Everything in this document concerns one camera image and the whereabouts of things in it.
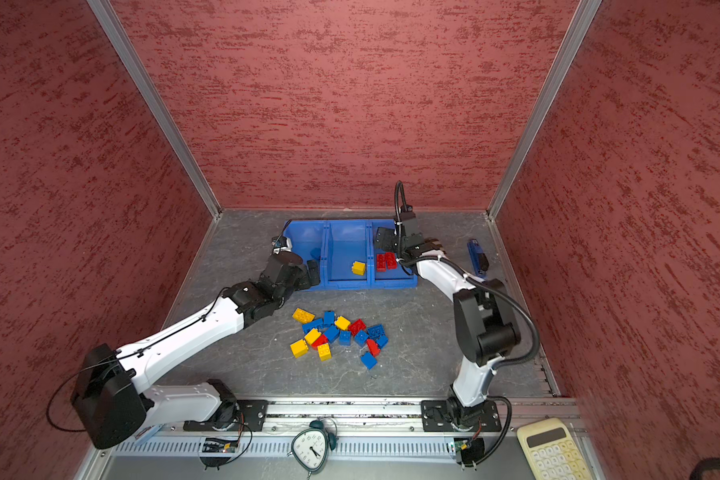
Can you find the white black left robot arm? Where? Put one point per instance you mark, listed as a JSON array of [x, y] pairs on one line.
[[116, 394]]

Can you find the blue plastic bin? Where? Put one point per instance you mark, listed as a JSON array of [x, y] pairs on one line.
[[392, 280], [345, 241], [306, 239]]

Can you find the blue stapler on rail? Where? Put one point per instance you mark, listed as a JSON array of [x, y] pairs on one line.
[[145, 434]]

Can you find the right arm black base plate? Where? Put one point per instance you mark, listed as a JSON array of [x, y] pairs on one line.
[[451, 416]]

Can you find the yellow calculator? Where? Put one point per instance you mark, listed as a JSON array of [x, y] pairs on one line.
[[551, 451]]

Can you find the blue right plastic bin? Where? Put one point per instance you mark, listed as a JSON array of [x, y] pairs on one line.
[[392, 280]]

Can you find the blue lego brick bottom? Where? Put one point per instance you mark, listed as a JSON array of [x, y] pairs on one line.
[[368, 360]]

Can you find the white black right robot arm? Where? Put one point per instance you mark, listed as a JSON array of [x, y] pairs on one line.
[[493, 331]]

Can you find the white alarm clock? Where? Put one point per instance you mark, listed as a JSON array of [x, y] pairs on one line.
[[312, 446]]

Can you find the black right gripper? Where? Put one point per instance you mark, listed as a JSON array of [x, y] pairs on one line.
[[390, 234]]

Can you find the blue middle plastic bin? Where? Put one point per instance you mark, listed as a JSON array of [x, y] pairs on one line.
[[345, 241]]

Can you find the right aluminium corner post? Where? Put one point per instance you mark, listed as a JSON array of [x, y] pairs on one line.
[[576, 32]]

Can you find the blue stapler on table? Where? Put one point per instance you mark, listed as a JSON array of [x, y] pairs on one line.
[[479, 259]]

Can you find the red lego brick lower right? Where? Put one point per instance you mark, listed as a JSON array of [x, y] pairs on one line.
[[373, 347]]

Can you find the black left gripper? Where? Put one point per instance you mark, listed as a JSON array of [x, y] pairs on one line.
[[305, 282]]

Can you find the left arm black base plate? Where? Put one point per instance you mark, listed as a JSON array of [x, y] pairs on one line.
[[244, 414]]

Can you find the yellow lego brick pile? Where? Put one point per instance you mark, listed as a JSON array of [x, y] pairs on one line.
[[342, 323]]

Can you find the aluminium corner post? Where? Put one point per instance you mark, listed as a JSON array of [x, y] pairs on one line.
[[110, 23], [576, 32]]

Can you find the red lego brick long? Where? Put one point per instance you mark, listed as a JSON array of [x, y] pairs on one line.
[[385, 262]]

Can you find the yellow lego brick small lower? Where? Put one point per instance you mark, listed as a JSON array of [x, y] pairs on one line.
[[324, 352]]

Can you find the left aluminium corner post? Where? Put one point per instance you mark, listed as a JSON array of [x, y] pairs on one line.
[[110, 23]]

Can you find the aluminium front rail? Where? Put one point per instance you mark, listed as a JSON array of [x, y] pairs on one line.
[[378, 438]]

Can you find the blue left plastic bin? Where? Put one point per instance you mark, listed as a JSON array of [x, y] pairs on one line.
[[306, 239]]

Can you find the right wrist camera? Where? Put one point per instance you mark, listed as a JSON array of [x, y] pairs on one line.
[[406, 221]]

